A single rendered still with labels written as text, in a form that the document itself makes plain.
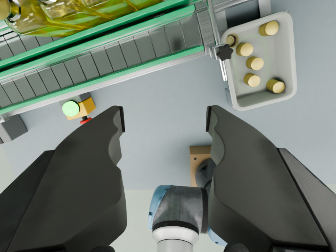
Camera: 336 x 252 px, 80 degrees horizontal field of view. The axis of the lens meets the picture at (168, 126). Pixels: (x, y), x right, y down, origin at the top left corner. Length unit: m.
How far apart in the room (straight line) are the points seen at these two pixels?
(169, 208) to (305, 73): 0.57
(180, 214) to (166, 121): 0.31
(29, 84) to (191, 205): 0.53
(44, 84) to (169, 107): 0.36
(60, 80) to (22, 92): 0.12
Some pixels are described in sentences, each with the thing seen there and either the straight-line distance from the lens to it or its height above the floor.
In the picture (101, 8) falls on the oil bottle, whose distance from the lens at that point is 0.38.
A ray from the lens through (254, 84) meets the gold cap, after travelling 0.63.
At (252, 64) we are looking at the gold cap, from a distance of 0.62.
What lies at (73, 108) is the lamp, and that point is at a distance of 0.65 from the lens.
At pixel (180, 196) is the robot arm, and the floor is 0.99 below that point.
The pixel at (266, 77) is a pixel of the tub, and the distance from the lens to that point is 0.69.
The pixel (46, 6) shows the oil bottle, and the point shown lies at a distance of 0.36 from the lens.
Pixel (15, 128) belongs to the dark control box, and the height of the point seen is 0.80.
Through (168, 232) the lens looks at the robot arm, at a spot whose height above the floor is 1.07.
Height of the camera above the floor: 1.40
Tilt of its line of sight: 68 degrees down
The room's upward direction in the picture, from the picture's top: 173 degrees counter-clockwise
